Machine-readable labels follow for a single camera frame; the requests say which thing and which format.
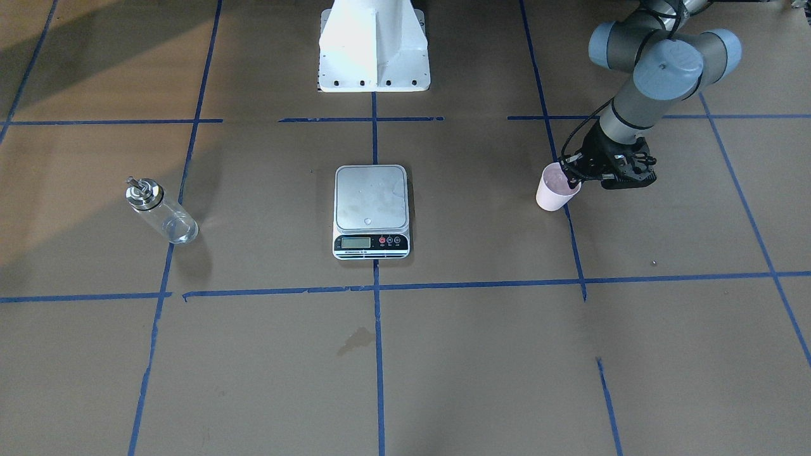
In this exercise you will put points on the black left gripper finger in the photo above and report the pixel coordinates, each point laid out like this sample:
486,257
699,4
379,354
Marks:
576,176
575,160

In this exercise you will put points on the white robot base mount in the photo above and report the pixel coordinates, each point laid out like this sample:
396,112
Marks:
373,46

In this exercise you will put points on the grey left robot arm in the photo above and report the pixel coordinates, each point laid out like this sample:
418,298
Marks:
664,67

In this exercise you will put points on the glass sauce dispenser bottle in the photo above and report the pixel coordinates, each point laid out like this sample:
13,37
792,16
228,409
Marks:
148,199

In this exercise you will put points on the digital kitchen scale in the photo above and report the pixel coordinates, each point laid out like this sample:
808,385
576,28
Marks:
371,213

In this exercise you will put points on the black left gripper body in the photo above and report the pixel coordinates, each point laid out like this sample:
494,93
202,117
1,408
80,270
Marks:
596,152

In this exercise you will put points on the pink plastic cup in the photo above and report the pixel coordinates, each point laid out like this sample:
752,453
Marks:
554,190

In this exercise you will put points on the blue tape grid lines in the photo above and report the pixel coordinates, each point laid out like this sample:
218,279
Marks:
670,320

